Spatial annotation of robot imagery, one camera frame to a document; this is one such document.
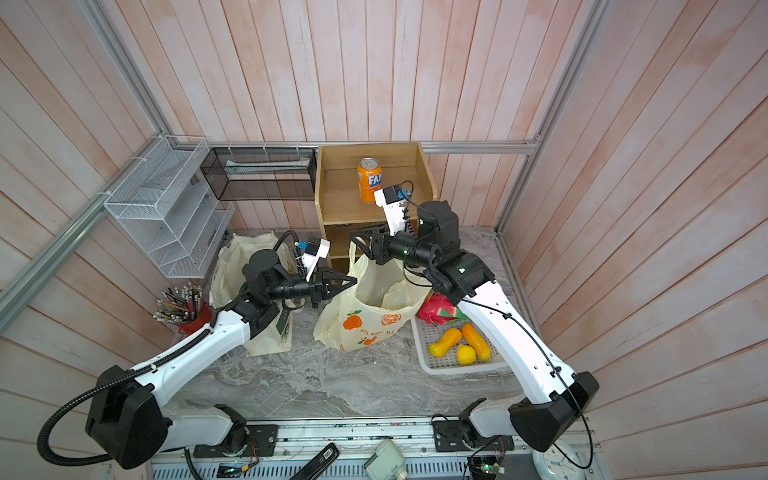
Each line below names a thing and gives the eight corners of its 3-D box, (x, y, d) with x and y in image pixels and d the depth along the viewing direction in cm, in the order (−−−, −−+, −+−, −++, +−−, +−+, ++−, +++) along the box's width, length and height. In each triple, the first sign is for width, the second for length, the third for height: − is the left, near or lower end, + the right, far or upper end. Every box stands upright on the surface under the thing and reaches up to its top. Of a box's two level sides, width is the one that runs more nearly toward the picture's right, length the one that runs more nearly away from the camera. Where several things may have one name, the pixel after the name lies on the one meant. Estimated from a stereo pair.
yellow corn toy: (435, 361, 87) (437, 356, 84) (426, 350, 89) (428, 345, 86) (461, 340, 91) (464, 335, 88) (452, 331, 93) (454, 325, 90)
